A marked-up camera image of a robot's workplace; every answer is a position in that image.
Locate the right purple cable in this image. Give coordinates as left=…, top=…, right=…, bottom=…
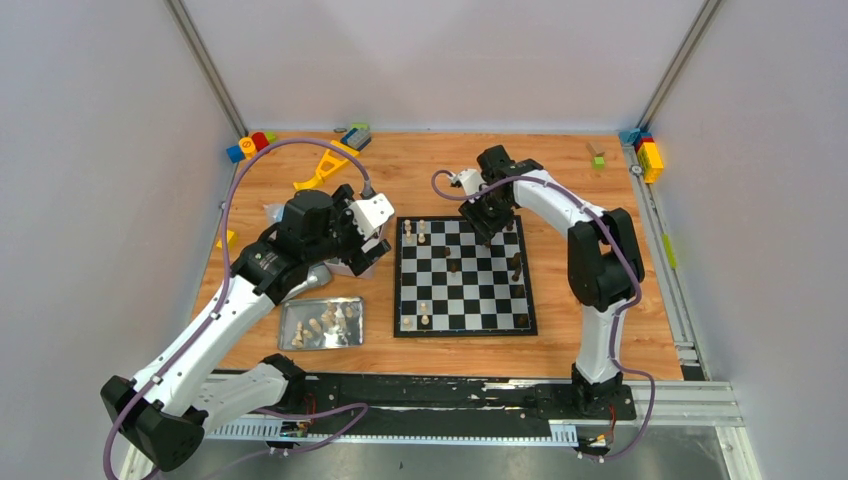
left=430, top=168, right=657, bottom=463

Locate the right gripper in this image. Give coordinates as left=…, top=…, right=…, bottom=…
left=460, top=187, right=515, bottom=245

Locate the black silver chess board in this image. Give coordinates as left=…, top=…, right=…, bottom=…
left=394, top=216, right=538, bottom=338

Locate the blue green toy block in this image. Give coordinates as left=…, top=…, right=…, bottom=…
left=340, top=123, right=372, bottom=151

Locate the colourful toy blocks right corner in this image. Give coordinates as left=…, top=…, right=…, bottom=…
left=618, top=129, right=664, bottom=184

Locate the silver microphone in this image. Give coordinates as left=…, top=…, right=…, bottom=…
left=289, top=263, right=333, bottom=298

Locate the tin lid with light pieces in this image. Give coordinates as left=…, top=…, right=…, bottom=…
left=277, top=297, right=365, bottom=351

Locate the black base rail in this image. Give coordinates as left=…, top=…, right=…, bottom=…
left=272, top=373, right=637, bottom=439

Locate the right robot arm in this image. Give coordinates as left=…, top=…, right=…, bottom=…
left=450, top=145, right=645, bottom=418

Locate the blue plastic bag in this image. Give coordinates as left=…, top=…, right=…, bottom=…
left=263, top=203, right=285, bottom=225

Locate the tin box with dark pieces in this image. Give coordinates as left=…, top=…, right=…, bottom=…
left=324, top=238, right=391, bottom=279

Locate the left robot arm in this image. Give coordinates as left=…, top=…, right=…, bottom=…
left=100, top=185, right=395, bottom=472

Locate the small yellow block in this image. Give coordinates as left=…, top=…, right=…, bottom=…
left=215, top=230, right=238, bottom=250

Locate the colourful toy blocks corner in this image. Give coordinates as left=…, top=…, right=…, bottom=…
left=618, top=129, right=664, bottom=184
left=225, top=131, right=277, bottom=164

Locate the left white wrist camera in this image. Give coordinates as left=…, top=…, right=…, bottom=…
left=349, top=193, right=395, bottom=239

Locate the colourful toy blocks left corner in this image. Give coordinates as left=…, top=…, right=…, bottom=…
left=225, top=131, right=277, bottom=164

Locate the purple cable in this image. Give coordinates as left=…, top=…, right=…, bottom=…
left=102, top=137, right=374, bottom=480
left=430, top=168, right=657, bottom=463

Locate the yellow toy saw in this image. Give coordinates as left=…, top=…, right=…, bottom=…
left=293, top=141, right=360, bottom=191

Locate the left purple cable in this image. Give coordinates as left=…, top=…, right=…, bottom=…
left=102, top=137, right=374, bottom=480

